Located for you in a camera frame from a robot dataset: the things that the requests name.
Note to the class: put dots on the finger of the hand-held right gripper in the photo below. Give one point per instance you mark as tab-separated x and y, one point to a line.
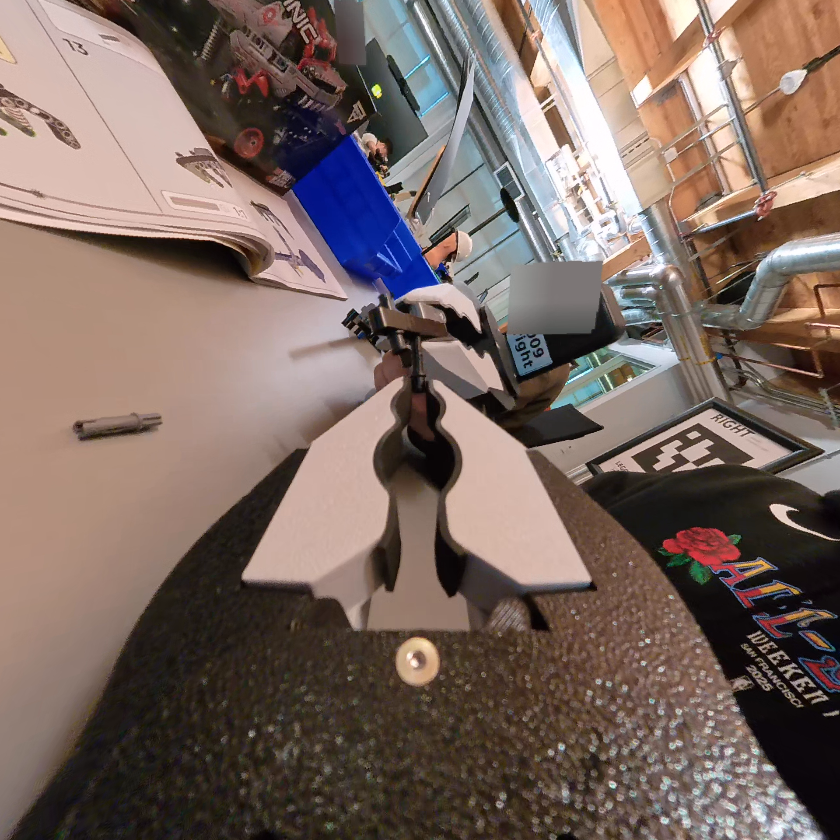
466	374
453	298

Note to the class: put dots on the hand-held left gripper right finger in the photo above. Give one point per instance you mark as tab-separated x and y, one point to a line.
512	518

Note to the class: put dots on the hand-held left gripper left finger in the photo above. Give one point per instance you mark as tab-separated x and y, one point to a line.
321	512

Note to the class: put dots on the black toy beam assembly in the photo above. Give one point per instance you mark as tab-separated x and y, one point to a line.
407	321

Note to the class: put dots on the grey desk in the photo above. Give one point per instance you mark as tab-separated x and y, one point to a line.
131	341

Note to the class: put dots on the person's right hand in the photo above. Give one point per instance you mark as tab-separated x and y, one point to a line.
388	373

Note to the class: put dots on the blue plastic bin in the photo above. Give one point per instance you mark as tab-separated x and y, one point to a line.
348	197

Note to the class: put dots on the framed marker sign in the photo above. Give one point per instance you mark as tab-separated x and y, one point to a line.
695	446

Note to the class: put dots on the person's black printed sweatshirt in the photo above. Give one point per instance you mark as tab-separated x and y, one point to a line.
722	512

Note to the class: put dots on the grey toy pin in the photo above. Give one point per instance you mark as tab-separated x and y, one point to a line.
118	424

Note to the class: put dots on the black monitor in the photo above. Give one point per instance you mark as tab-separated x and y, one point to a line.
387	85

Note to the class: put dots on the red valve wheel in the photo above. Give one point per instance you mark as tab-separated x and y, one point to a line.
765	204

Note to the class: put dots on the black toy set box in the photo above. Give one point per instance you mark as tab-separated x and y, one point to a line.
275	65

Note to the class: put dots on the white lamp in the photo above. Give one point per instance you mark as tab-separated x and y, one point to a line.
791	80

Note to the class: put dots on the white instruction booklet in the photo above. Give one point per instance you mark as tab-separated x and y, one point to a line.
98	131

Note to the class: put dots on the silver ventilation duct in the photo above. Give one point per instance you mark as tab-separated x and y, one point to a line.
682	328
787	262
485	98

